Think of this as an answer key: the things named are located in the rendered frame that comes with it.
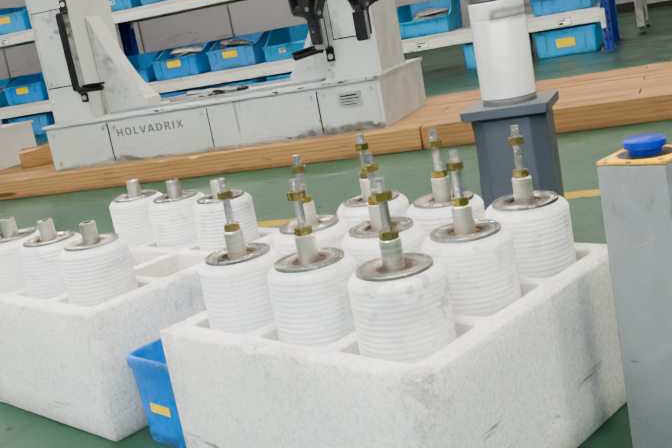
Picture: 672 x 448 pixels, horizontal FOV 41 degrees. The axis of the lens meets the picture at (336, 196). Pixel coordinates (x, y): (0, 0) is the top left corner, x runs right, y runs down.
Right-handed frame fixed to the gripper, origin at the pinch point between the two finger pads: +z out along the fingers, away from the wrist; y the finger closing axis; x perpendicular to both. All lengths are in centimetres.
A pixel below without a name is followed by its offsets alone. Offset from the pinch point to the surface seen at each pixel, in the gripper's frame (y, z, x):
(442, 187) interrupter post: -1.3, 20.1, 12.5
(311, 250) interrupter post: 21.8, 20.6, 16.4
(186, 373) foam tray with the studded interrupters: 31.6, 33.8, 1.0
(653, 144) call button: -0.9, 14.5, 42.7
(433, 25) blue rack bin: -330, 16, -329
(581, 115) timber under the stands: -158, 42, -89
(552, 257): -1.8, 27.5, 27.8
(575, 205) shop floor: -81, 47, -33
